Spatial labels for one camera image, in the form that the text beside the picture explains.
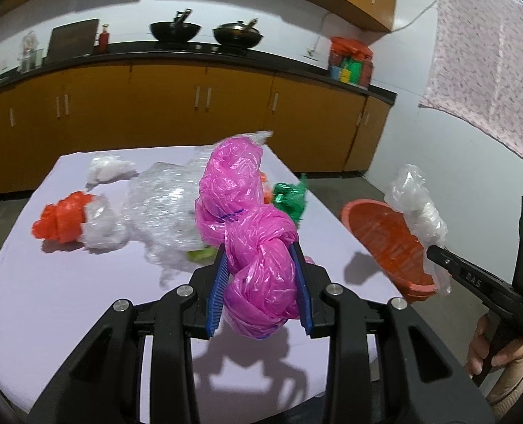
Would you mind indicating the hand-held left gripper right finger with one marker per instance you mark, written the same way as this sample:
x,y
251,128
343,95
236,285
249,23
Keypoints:
x,y
300,289

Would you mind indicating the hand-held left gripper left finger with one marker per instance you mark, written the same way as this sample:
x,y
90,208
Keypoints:
x,y
217,293

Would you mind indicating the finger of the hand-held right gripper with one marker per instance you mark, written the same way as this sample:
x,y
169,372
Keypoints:
x,y
469,271

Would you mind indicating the olive green plastic bag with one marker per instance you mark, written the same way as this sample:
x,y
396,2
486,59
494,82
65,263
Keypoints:
x,y
199,255

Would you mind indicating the pink plastic bag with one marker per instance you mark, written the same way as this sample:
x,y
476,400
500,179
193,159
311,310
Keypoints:
x,y
252,247

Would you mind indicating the orange plastic basin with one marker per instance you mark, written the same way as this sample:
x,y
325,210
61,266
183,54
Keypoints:
x,y
385,238

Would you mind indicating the dark green plastic bag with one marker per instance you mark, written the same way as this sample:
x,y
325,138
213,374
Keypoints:
x,y
290,198

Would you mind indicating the large clear plastic bag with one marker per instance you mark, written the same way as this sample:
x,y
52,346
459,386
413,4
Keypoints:
x,y
164,203

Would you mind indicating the white plastic bag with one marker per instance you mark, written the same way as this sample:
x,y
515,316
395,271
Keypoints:
x,y
109,170

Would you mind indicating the orange plastic bag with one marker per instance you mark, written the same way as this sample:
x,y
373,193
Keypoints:
x,y
60,218

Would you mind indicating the person's right hand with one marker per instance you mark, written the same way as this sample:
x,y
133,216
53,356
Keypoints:
x,y
480,344

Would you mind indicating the small orange plastic scrap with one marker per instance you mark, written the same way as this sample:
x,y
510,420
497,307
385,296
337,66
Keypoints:
x,y
266,190

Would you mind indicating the orange lower kitchen cabinet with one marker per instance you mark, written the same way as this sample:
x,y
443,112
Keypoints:
x,y
243,110

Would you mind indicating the floral hanging cloth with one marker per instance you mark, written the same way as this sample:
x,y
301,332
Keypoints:
x,y
477,62

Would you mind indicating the black kitchen countertop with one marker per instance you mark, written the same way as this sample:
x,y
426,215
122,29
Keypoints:
x,y
288,64

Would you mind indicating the red bag of containers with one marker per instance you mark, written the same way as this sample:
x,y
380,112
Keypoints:
x,y
363,66

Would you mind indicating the black wok with lid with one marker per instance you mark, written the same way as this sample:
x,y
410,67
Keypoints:
x,y
237,35

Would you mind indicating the red bottle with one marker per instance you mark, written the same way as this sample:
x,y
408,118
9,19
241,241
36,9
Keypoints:
x,y
103,42

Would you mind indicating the wooden cutting board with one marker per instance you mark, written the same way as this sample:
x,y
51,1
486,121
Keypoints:
x,y
71,42

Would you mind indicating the glass jar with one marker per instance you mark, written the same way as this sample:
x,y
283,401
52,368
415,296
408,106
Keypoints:
x,y
29,53

